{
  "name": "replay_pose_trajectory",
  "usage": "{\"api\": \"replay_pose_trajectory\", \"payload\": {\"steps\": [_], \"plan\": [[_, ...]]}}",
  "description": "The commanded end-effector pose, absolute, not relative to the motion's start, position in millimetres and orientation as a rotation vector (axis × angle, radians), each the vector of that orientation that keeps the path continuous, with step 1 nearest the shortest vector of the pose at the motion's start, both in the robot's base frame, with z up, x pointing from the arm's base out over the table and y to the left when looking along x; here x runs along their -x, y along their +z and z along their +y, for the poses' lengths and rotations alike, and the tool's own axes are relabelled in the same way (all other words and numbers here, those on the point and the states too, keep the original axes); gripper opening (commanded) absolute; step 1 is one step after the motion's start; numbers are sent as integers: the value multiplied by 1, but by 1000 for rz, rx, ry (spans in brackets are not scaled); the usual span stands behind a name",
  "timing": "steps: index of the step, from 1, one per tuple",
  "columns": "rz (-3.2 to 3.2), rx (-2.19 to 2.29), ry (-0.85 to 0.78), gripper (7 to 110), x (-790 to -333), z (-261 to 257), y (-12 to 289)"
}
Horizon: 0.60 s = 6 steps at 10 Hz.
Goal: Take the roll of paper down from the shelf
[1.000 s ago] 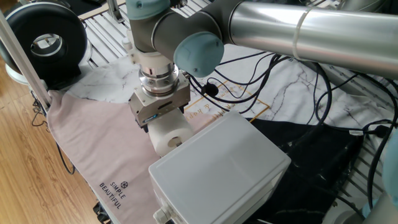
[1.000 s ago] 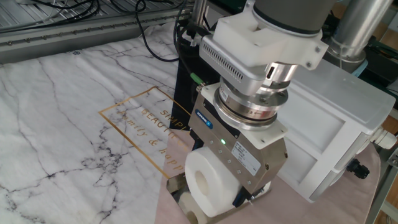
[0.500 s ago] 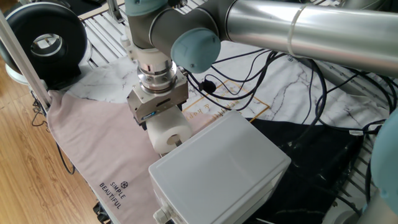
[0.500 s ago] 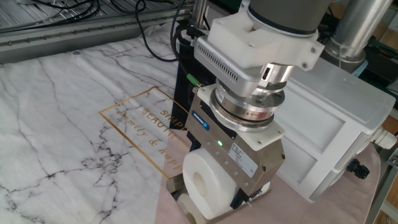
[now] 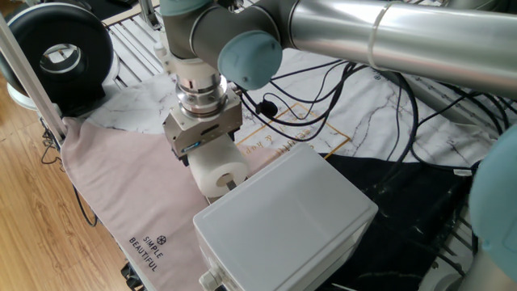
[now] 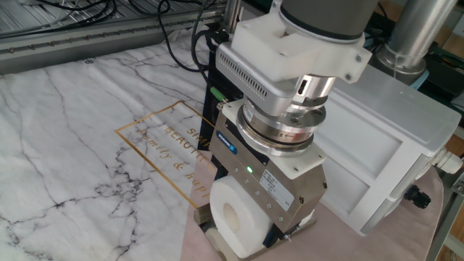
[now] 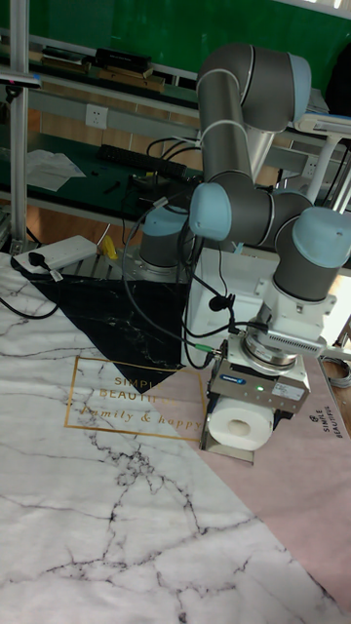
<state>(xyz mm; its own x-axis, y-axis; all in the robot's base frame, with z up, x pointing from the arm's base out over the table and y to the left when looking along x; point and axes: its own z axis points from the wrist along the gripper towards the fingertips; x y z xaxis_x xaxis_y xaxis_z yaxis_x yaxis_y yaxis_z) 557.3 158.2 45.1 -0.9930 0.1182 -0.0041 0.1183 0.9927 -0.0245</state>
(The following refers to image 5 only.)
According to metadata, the silver Schunk gripper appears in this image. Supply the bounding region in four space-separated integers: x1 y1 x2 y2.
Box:
162 109 244 168

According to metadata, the white toilet paper roll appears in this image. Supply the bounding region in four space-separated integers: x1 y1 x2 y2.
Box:
187 135 250 199

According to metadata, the polished steel paper holder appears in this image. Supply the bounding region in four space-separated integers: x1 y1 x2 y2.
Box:
204 179 239 206

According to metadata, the white gripper adapter plate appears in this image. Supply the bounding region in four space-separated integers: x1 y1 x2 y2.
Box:
162 89 243 133

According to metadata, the silver force torque sensor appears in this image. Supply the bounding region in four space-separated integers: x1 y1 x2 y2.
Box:
175 72 229 119

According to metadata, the marble print tablecloth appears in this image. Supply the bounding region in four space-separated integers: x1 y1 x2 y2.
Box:
60 48 517 291

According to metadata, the white plastic junction box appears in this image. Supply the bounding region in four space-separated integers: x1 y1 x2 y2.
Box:
192 141 379 291

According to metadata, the black cable clip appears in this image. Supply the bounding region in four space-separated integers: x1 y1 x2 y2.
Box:
255 99 279 119

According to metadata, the white printed camera mount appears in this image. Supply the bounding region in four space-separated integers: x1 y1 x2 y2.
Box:
153 40 203 78

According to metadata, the white cable gland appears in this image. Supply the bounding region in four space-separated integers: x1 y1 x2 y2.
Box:
199 268 221 291

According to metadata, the thin black hanging cable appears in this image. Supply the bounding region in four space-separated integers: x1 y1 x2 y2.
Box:
40 116 99 228

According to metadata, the black cable with green plug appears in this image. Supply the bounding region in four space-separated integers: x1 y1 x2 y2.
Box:
236 60 421 142

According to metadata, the aluminium frame post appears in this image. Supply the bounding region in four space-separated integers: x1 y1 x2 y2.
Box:
0 14 68 142

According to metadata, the black power cable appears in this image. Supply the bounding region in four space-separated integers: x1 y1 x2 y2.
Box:
385 72 510 177

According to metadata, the black round ring device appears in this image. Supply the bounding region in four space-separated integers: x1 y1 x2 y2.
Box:
0 2 120 118

